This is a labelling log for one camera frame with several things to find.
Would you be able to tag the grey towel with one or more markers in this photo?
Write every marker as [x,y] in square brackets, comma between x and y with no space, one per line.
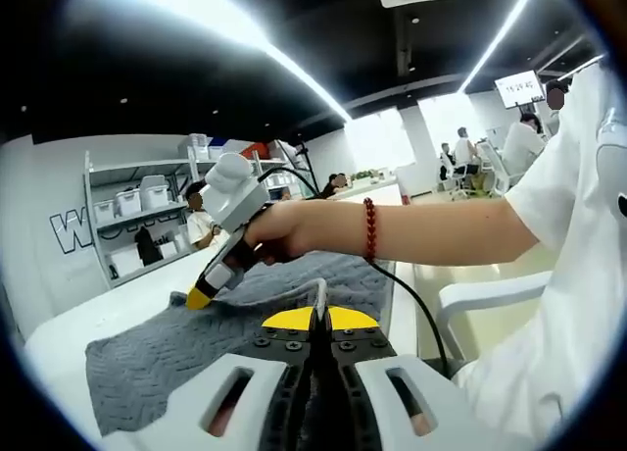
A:
[171,343]

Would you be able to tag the white flat box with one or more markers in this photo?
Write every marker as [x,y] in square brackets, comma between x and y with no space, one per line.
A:
[126,260]

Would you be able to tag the person's right hand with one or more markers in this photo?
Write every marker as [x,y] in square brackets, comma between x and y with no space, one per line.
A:
[289,230]

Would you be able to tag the white shelving rack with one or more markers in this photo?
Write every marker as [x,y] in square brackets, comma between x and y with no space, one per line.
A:
[279,164]
[147,215]

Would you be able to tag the black tripod stand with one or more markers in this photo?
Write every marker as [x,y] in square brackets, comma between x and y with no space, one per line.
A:
[303,169]

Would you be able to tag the black bag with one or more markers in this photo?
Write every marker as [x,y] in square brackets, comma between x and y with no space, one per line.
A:
[148,247]

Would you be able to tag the white storage box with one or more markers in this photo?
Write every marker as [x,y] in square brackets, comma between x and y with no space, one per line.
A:
[128,202]
[104,212]
[154,193]

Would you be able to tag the potted green plants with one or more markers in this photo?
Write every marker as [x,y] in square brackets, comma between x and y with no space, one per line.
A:
[367,175]

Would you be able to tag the white chair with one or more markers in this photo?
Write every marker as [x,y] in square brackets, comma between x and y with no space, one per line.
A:
[490,289]

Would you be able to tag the ceiling light strip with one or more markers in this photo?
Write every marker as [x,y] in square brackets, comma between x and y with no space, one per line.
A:
[235,24]
[504,29]

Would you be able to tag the time display screen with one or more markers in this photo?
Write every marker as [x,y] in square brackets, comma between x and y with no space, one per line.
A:
[519,88]

